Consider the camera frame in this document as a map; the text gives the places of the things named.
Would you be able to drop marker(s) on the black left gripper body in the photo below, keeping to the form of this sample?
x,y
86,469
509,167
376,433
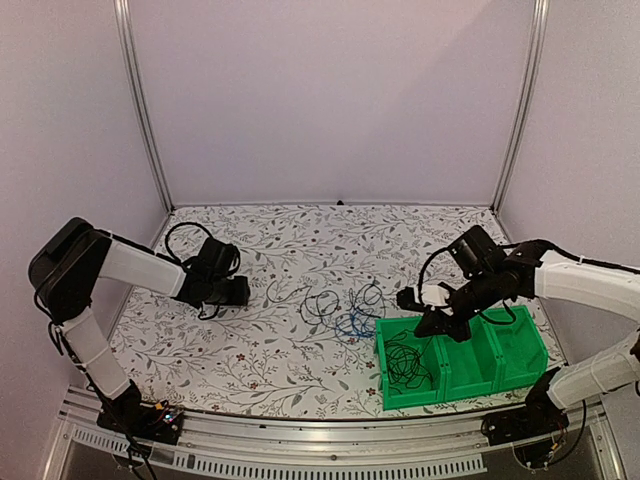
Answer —
x,y
220,295

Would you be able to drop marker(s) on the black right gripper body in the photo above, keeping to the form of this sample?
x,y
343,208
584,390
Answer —
x,y
482,292

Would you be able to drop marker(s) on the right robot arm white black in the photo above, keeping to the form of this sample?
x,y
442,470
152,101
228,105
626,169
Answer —
x,y
534,269

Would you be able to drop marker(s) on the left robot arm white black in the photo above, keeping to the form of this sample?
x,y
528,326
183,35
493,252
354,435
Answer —
x,y
65,271

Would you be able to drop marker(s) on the green bin left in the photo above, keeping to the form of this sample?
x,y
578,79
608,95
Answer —
x,y
411,370

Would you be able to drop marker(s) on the green bin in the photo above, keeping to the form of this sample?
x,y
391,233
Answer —
x,y
522,348
411,370
472,368

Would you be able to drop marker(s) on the green bin middle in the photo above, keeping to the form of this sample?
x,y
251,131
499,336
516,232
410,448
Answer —
x,y
472,368

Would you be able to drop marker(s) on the green bin right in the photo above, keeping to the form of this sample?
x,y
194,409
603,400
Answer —
x,y
522,348

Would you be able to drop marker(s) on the floral patterned table mat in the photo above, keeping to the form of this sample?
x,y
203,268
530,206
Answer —
x,y
320,276

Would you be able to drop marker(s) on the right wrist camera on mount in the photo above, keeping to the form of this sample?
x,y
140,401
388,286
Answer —
x,y
428,298

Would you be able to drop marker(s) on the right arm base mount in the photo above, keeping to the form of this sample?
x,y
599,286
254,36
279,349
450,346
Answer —
x,y
525,425

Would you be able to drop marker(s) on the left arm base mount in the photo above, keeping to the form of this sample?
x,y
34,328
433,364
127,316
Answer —
x,y
160,422

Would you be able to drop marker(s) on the front aluminium rail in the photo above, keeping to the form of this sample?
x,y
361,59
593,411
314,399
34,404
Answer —
x,y
346,437

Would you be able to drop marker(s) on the right aluminium frame post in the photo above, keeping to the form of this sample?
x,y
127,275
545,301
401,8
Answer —
x,y
531,70

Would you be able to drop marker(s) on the aluminium frame post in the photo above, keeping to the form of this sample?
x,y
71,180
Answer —
x,y
134,77
531,70

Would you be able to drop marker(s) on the left aluminium frame post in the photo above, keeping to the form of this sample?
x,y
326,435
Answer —
x,y
134,77

